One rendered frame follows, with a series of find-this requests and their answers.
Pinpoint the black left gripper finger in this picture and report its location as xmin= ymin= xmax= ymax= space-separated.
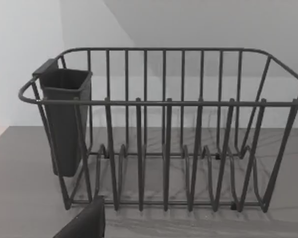
xmin=52 ymin=195 xmax=106 ymax=238

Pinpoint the dark grey cutlery holder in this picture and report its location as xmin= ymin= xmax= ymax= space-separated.
xmin=31 ymin=59 xmax=93 ymax=177

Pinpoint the dark grey wire dish rack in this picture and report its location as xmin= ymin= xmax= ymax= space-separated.
xmin=18 ymin=47 xmax=298 ymax=214

